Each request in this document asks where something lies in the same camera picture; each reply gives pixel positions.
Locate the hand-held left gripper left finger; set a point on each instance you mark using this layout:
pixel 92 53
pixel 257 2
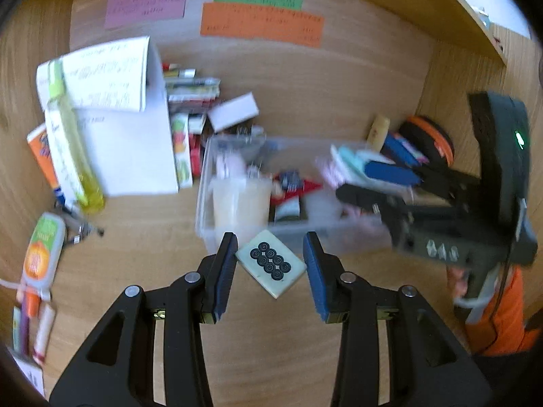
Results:
pixel 225 275

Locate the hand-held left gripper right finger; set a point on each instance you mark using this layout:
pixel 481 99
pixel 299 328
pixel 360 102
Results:
pixel 316 280

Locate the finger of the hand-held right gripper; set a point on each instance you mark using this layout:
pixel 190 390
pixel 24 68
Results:
pixel 388 171
pixel 360 195

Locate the blue patchwork pouch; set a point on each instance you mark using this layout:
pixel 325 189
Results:
pixel 345 159

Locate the clear plastic box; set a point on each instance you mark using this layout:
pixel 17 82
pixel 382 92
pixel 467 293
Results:
pixel 326 216

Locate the cream mahjong tile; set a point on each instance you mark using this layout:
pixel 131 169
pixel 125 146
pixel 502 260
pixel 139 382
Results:
pixel 271 263

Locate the red gift pouch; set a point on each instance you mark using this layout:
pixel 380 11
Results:
pixel 312 186

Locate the white cloth pouch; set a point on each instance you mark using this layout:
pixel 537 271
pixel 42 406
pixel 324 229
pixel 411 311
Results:
pixel 239 203

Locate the wooden desktop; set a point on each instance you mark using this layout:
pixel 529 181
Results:
pixel 140 241

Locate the person's right hand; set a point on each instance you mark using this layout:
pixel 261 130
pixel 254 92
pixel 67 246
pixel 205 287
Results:
pixel 456 282

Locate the yellow tube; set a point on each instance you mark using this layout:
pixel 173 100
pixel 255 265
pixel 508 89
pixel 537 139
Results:
pixel 379 129

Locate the black case with orange zip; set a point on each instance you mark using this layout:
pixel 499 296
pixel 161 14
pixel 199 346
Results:
pixel 432 135

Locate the fruit print box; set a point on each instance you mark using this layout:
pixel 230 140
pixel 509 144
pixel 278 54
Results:
pixel 181 152

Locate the white paper pad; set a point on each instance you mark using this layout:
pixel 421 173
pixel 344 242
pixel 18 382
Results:
pixel 135 152

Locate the black metal clip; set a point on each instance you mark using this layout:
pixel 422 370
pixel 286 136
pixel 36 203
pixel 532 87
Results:
pixel 80 227

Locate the small white box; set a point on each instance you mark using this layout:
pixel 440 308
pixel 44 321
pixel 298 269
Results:
pixel 233 110

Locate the wooden shelf board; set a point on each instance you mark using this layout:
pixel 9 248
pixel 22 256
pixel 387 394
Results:
pixel 466 17

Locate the orange green glue tube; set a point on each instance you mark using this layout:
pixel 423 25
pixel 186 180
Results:
pixel 42 250

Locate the stack of small boxes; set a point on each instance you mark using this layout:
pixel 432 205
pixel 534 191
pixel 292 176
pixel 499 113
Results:
pixel 191 93

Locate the white stick with red stripe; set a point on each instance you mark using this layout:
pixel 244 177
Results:
pixel 44 326

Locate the orange paper note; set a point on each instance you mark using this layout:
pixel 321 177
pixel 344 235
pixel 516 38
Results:
pixel 263 23

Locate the yellow-green tube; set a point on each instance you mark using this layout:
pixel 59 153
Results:
pixel 72 152

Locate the orange marker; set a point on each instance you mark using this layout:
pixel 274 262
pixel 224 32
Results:
pixel 29 309

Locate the purple marker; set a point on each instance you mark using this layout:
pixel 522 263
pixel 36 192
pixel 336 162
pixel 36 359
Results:
pixel 20 330

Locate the red and white marker pen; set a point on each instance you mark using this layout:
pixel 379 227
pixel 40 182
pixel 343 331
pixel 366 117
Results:
pixel 170 67

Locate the orange box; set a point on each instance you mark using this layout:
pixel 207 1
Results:
pixel 42 157

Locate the white card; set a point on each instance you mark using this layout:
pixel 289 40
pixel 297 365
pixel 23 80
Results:
pixel 26 375

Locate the white printed paper sheet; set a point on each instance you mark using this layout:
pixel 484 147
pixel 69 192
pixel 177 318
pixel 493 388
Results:
pixel 106 76

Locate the pink paper note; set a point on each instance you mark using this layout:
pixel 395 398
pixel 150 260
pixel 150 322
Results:
pixel 146 2

